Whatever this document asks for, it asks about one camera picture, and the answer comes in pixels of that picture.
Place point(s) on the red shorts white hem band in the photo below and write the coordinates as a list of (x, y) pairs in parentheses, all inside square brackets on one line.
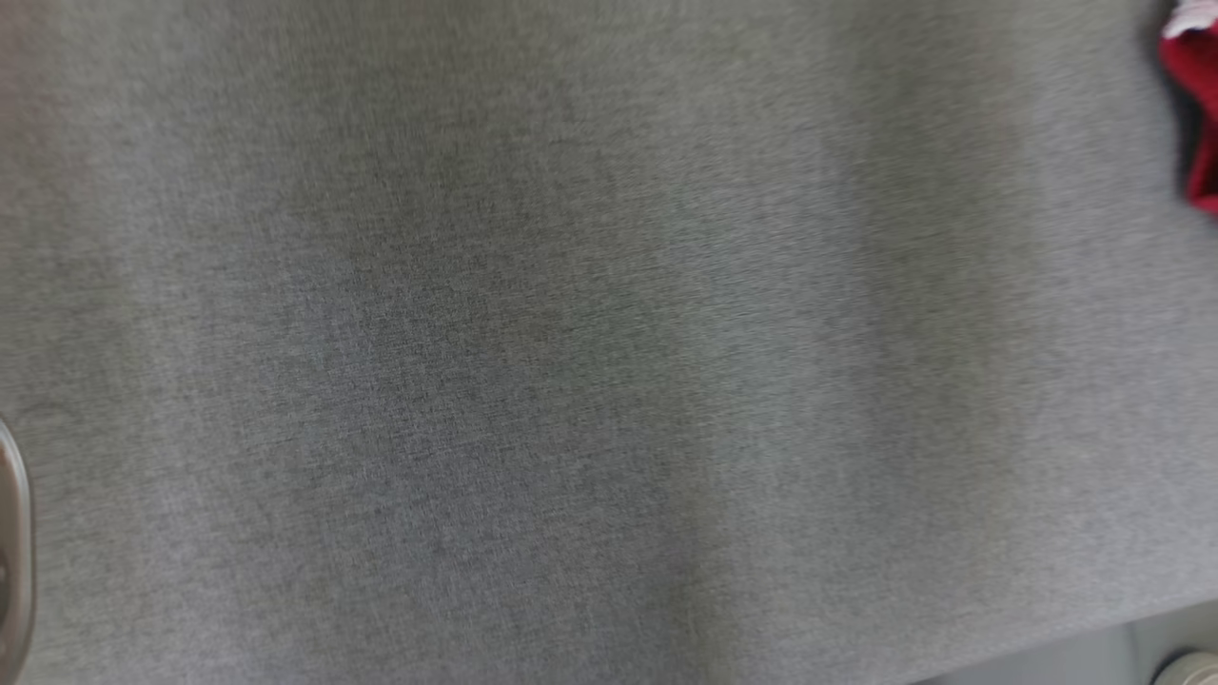
[(1201, 95)]

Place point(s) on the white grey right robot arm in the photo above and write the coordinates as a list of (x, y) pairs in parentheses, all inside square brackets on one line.
[(1189, 671)]

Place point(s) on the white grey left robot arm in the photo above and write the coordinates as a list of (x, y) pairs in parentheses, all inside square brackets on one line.
[(13, 571)]

